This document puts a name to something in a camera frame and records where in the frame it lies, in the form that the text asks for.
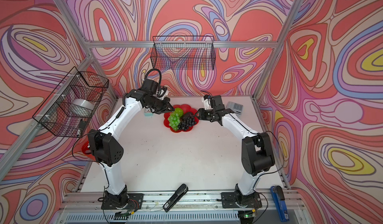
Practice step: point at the red pen cup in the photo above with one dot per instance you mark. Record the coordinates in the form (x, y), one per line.
(85, 149)

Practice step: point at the blue stapler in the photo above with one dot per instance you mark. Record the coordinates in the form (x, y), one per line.
(279, 201)

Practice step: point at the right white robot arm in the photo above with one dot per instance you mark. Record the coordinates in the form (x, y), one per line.
(257, 155)

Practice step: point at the wall wire basket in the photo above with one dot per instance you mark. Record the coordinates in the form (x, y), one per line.
(68, 111)
(183, 52)

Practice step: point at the green bumpy pear fruit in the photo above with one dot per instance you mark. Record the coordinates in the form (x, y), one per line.
(179, 111)

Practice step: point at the left wall wire basket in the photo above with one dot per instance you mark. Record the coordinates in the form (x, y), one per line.
(68, 111)

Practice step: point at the grey calculator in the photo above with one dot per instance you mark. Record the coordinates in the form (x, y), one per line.
(235, 107)

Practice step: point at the mint green small clock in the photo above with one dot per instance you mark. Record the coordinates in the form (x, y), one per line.
(148, 112)

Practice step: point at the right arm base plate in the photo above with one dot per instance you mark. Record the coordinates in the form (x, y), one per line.
(231, 200)

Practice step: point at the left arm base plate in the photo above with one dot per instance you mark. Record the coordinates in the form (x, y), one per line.
(129, 201)

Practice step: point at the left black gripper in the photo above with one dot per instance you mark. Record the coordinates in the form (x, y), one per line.
(166, 104)

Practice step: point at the dark purple grape bunch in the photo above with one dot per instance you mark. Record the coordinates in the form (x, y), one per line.
(187, 121)

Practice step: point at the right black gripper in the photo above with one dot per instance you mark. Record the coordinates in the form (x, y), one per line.
(201, 114)

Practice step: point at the black stapler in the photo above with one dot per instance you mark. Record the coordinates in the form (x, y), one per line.
(178, 194)

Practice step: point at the green grape bunch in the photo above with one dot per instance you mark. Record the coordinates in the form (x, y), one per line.
(174, 120)

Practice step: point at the red flower-shaped fruit bowl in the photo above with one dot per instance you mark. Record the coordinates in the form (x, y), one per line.
(186, 108)

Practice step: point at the white tape roll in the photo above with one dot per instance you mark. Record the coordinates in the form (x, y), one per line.
(81, 108)

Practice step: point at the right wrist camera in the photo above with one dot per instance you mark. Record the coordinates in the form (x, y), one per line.
(212, 102)

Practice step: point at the back wall wire basket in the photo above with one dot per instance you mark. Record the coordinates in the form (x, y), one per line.
(183, 52)

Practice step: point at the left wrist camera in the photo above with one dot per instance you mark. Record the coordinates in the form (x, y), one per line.
(152, 87)

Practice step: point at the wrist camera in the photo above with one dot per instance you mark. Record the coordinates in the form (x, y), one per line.
(212, 102)
(152, 87)

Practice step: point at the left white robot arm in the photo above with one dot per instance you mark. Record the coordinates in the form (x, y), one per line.
(104, 142)

